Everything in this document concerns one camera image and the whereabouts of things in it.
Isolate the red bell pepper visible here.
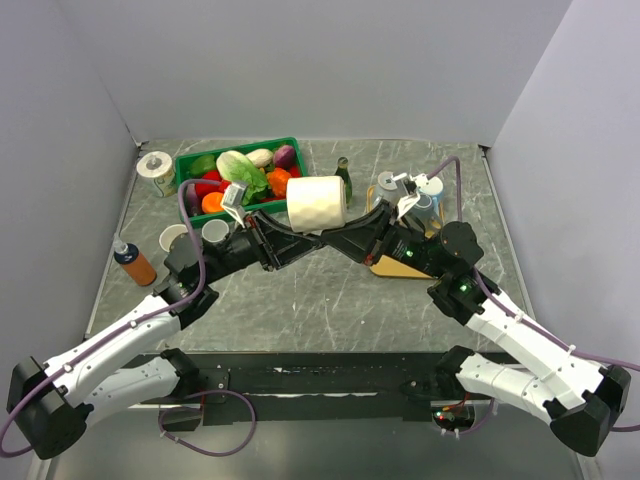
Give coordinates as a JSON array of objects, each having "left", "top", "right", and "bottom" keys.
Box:
[{"left": 195, "top": 170, "right": 230, "bottom": 198}]

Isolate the cream ribbed mug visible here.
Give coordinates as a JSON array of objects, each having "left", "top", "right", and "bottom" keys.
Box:
[{"left": 286, "top": 176, "right": 347, "bottom": 234}]

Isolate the dark grey blue mug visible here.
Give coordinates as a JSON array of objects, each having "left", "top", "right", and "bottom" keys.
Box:
[{"left": 404, "top": 194, "right": 443, "bottom": 237}]

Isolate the green bell pepper toy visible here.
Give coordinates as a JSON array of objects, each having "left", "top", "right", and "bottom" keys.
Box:
[{"left": 189, "top": 154, "right": 216, "bottom": 178}]

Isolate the green napa cabbage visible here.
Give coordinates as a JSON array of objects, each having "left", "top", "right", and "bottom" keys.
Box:
[{"left": 216, "top": 150, "right": 270, "bottom": 206}]

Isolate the green glass bottle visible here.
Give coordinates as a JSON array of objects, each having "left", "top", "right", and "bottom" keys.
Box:
[{"left": 335, "top": 156, "right": 352, "bottom": 206}]

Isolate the purple eggplant toy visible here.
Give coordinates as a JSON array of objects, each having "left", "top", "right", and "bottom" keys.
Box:
[{"left": 185, "top": 183, "right": 202, "bottom": 217}]

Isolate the grey printed mug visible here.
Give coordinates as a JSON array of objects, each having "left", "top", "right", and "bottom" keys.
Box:
[{"left": 201, "top": 219, "right": 230, "bottom": 244}]

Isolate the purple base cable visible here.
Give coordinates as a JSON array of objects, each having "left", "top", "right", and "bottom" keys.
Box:
[{"left": 157, "top": 387, "right": 257, "bottom": 457}]

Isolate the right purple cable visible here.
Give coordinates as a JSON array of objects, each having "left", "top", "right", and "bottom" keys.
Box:
[{"left": 422, "top": 155, "right": 640, "bottom": 432}]

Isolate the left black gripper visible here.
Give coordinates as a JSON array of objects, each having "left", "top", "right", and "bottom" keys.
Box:
[{"left": 200, "top": 206, "right": 321, "bottom": 284}]

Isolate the green mug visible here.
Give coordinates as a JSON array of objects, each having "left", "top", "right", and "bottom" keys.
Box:
[{"left": 158, "top": 223, "right": 188, "bottom": 253}]

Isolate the purple onion toy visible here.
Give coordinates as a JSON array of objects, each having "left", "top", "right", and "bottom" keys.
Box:
[{"left": 273, "top": 145, "right": 297, "bottom": 170}]

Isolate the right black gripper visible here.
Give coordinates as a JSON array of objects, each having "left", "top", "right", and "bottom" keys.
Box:
[{"left": 320, "top": 199, "right": 447, "bottom": 280}]

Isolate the white green paper cup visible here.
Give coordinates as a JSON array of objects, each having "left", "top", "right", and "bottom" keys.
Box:
[{"left": 136, "top": 151, "right": 177, "bottom": 198}]

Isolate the orange pumpkin toy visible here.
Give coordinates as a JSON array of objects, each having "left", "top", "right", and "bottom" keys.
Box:
[{"left": 266, "top": 167, "right": 292, "bottom": 197}]

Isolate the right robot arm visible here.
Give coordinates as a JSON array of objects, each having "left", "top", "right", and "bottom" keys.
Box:
[{"left": 316, "top": 202, "right": 637, "bottom": 457}]

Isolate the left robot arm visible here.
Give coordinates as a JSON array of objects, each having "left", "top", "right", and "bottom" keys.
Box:
[{"left": 7, "top": 210, "right": 326, "bottom": 460}]

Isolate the light blue mug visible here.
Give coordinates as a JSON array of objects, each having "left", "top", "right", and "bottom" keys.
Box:
[{"left": 416, "top": 177, "right": 444, "bottom": 208}]

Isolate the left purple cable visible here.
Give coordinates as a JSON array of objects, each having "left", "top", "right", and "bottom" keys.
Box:
[{"left": 0, "top": 179, "right": 207, "bottom": 459}]

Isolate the green plastic crate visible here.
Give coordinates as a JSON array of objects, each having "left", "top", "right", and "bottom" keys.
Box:
[{"left": 175, "top": 137, "right": 308, "bottom": 227}]

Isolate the orange spray bottle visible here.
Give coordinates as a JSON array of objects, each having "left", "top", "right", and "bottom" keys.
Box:
[{"left": 112, "top": 234, "right": 157, "bottom": 287}]

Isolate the yellow tray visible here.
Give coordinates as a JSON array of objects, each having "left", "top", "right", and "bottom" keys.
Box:
[{"left": 367, "top": 184, "right": 436, "bottom": 280}]

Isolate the grey mug upside down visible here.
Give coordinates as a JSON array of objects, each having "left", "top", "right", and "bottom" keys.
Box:
[{"left": 371, "top": 171, "right": 400, "bottom": 208}]

